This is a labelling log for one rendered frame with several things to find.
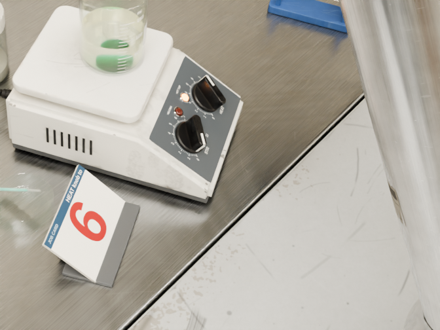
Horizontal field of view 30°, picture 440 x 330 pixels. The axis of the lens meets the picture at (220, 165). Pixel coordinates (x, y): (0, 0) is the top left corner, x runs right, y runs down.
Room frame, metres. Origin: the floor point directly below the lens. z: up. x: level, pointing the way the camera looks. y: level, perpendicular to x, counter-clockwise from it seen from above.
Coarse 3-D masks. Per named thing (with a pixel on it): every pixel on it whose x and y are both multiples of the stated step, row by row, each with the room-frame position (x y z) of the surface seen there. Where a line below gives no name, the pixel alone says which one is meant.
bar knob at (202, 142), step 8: (192, 120) 0.51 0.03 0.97; (200, 120) 0.52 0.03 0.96; (176, 128) 0.51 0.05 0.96; (184, 128) 0.51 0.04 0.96; (192, 128) 0.51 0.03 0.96; (200, 128) 0.51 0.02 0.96; (176, 136) 0.50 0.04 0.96; (184, 136) 0.50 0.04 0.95; (192, 136) 0.50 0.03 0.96; (200, 136) 0.50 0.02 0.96; (184, 144) 0.49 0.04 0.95; (192, 144) 0.50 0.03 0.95; (200, 144) 0.49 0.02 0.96; (192, 152) 0.49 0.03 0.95
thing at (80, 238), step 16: (80, 192) 0.43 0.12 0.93; (96, 192) 0.44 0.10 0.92; (80, 208) 0.42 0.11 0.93; (96, 208) 0.43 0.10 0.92; (112, 208) 0.44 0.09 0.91; (64, 224) 0.39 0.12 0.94; (80, 224) 0.40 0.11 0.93; (96, 224) 0.41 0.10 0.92; (64, 240) 0.38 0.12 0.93; (80, 240) 0.39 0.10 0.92; (96, 240) 0.40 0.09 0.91; (80, 256) 0.38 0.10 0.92; (96, 256) 0.39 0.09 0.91
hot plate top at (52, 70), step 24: (48, 24) 0.58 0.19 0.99; (72, 24) 0.58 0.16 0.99; (48, 48) 0.55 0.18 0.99; (72, 48) 0.55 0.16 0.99; (168, 48) 0.58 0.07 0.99; (24, 72) 0.51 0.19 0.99; (48, 72) 0.52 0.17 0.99; (72, 72) 0.52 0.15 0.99; (144, 72) 0.54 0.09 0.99; (48, 96) 0.49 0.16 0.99; (72, 96) 0.49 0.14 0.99; (96, 96) 0.50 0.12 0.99; (120, 96) 0.50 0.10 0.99; (144, 96) 0.51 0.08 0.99; (120, 120) 0.48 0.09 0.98
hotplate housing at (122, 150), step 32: (32, 96) 0.50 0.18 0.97; (160, 96) 0.53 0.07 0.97; (32, 128) 0.49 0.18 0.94; (64, 128) 0.48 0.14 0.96; (96, 128) 0.48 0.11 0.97; (128, 128) 0.49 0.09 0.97; (64, 160) 0.49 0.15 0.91; (96, 160) 0.48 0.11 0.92; (128, 160) 0.48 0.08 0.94; (160, 160) 0.47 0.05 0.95; (192, 192) 0.47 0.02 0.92
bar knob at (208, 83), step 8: (200, 80) 0.57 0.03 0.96; (208, 80) 0.57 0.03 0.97; (192, 88) 0.56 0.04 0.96; (200, 88) 0.56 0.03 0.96; (208, 88) 0.56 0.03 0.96; (216, 88) 0.56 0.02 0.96; (192, 96) 0.56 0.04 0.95; (200, 96) 0.56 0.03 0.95; (208, 96) 0.56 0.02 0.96; (216, 96) 0.56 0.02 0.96; (224, 96) 0.56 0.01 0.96; (200, 104) 0.55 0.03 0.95; (208, 104) 0.55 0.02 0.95; (216, 104) 0.55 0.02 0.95
